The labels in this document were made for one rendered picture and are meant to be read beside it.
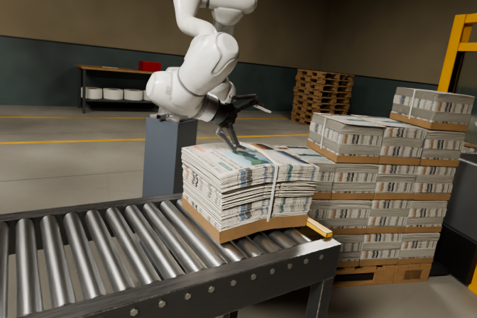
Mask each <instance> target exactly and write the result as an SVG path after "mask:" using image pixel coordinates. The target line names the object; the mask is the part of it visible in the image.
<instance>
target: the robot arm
mask: <svg viewBox="0 0 477 318"><path fill-rule="evenodd" d="M173 2H174V6H175V14H176V20H177V25H178V27H179V29H180V30H181V31H182V32H183V33H185V34H187V35H190V36H192V37H195V38H194V39H193V40H192V42H191V44H190V48H189V50H188V51H187V54H186V56H185V61H184V63H183V64H182V66H181V67H169V68H168V69H166V71H160V72H154V73H153V74H152V75H151V77H150V79H149V80H148V83H147V86H146V94H147V97H148V98H149V99H150V100H151V101H152V102H153V103H154V104H156V105H158V106H159V110H158V113H156V114H151V115H150V118H154V119H160V120H165V121H171V122H174V123H180V122H183V121H189V120H195V119H199V120H203V121H206V122H208V121H210V122H212V123H214V124H217V125H219V127H218V129H217V130H216V131H215V132H214V133H215V134H216V135H218V136H220V138H221V139H222V140H223V142H225V144H226V145H227V146H228V147H229V149H230V150H232V151H233V152H236V149H237V148H241V149H243V150H245V149H246V148H250V149H252V150H254V151H256V149H255V148H252V147H250V146H248V145H246V144H244V143H242V142H239V141H238V139H237V137H236V134H235V132H234V127H233V124H234V123H235V120H236V117H237V116H238V115H237V113H239V112H240V111H242V110H244V109H247V108H248V107H250V106H254V107H256V108H258V109H261V110H263V111H265V112H268V113H271V111H269V110H267V109H265V108H263V106H264V104H262V103H260V102H259V101H257V98H258V95H257V94H245V95H238V96H236V88H235V86H234V85H233V84H232V83H231V82H230V81H229V78H228V77H227V76H228V75H229V74H230V73H231V71H232V70H233V69H234V68H235V66H236V63H237V62H238V59H239V55H240V51H239V45H238V43H237V42H236V40H235V39H234V33H235V30H236V24H237V23H238V22H239V21H240V20H241V18H242V17H243V16H244V14H250V13H251V12H253V11H254V10H255V9H256V7H257V3H258V0H173ZM199 8H206V9H211V12H212V16H213V18H214V19H213V24H211V23H209V22H207V21H203V20H201V19H198V18H196V15H197V12H198V10H199ZM247 99H251V100H250V101H247V102H244V103H242V104H239V105H238V106H234V105H233V103H234V102H236V101H237V100H238V101H241V100H247ZM223 128H226V130H227V131H228V133H229V136H230V138H231V141H232V143H233V144H232V143H231V141H230V140H229V139H228V138H227V137H226V136H225V135H224V132H223V130H222V129H223Z"/></svg>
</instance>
